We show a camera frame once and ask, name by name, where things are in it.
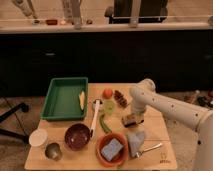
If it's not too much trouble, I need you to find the wooden board eraser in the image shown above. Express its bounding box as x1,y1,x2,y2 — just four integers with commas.
122,114,138,128

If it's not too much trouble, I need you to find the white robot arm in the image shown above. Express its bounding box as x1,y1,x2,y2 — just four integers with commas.
129,79,213,171

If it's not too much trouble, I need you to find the translucent green plastic cup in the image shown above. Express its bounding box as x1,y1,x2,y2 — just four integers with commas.
104,100,115,115

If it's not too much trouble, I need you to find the metal cup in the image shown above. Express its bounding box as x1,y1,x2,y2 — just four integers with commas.
45,143,62,161

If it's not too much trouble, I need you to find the white plastic cup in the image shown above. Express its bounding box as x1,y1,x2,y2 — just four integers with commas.
29,129,48,148

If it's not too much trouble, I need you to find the grey folded cloth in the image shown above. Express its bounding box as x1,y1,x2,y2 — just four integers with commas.
127,131,145,158

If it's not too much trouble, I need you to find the brown pine cone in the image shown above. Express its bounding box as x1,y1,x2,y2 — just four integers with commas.
114,90,127,108

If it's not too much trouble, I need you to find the green pepper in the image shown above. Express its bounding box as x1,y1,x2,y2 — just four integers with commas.
99,114,112,133

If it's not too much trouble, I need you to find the metal spoon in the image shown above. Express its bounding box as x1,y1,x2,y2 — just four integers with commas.
135,143,163,158

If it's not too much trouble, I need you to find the orange fruit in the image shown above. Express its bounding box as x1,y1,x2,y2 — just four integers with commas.
102,88,113,99

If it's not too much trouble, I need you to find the blue sponge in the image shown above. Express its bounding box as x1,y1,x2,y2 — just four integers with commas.
101,138,123,161

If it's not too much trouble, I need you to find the orange clay bowl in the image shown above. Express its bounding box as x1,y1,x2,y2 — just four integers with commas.
96,133,128,167

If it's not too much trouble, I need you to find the yellow corn cob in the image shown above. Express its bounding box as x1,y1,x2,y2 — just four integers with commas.
79,91,85,110

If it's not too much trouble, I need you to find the dark purple bowl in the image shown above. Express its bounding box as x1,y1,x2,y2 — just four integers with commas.
64,123,90,151

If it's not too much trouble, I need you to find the green plastic tray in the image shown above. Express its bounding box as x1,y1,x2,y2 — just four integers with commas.
41,77,88,121

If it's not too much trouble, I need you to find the black office chair base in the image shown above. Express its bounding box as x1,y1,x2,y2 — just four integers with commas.
0,79,30,145

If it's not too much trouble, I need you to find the white handled brush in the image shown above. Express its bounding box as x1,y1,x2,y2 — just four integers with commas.
90,100,100,138

